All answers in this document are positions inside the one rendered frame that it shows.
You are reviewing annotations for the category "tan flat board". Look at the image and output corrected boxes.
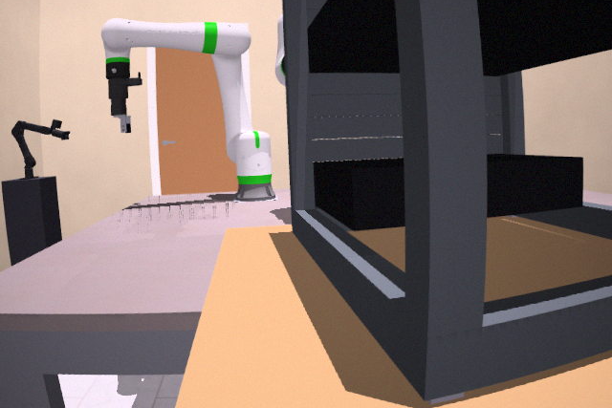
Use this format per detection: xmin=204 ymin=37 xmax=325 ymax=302
xmin=175 ymin=216 xmax=612 ymax=408

